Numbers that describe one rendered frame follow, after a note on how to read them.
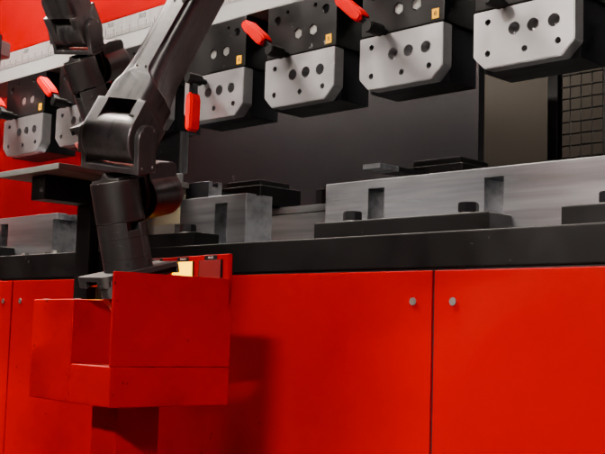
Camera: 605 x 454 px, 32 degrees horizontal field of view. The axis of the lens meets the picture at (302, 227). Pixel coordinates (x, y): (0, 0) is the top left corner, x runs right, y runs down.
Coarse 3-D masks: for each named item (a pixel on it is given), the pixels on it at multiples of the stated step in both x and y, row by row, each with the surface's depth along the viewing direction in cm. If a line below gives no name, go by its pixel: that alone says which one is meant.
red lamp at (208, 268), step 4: (204, 260) 130; (208, 260) 129; (212, 260) 128; (216, 260) 128; (220, 260) 127; (200, 264) 130; (204, 264) 130; (208, 264) 129; (212, 264) 128; (216, 264) 128; (220, 264) 127; (200, 268) 130; (204, 268) 130; (208, 268) 129; (212, 268) 128; (216, 268) 128; (220, 268) 127; (200, 272) 130; (204, 272) 129; (208, 272) 129; (212, 272) 128; (216, 272) 128; (220, 272) 127; (200, 276) 130; (204, 276) 129; (208, 276) 129; (212, 276) 128; (216, 276) 127; (220, 276) 127
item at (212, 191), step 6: (192, 186) 182; (198, 186) 181; (204, 186) 180; (210, 186) 179; (216, 186) 181; (186, 192) 183; (192, 192) 182; (198, 192) 181; (204, 192) 180; (210, 192) 179; (216, 192) 180; (186, 198) 183
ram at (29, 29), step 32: (0, 0) 230; (32, 0) 220; (96, 0) 204; (128, 0) 196; (160, 0) 189; (256, 0) 171; (288, 0) 166; (0, 32) 229; (32, 32) 219; (128, 32) 195; (32, 64) 218; (0, 96) 240
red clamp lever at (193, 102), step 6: (186, 78) 175; (192, 78) 174; (198, 78) 175; (192, 84) 175; (198, 84) 176; (204, 84) 177; (192, 90) 175; (186, 96) 175; (192, 96) 174; (198, 96) 175; (186, 102) 175; (192, 102) 174; (198, 102) 175; (186, 108) 174; (192, 108) 174; (198, 108) 175; (186, 114) 174; (192, 114) 174; (198, 114) 175; (186, 120) 174; (192, 120) 174; (198, 120) 175; (186, 126) 174; (192, 126) 174; (198, 126) 175
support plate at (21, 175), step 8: (24, 168) 171; (32, 168) 169; (40, 168) 167; (48, 168) 166; (56, 168) 164; (64, 168) 164; (72, 168) 165; (80, 168) 166; (88, 168) 168; (0, 176) 176; (8, 176) 174; (16, 176) 173; (24, 176) 173; (32, 176) 172; (64, 176) 171; (72, 176) 171; (80, 176) 171; (88, 176) 171; (96, 176) 170; (184, 184) 181
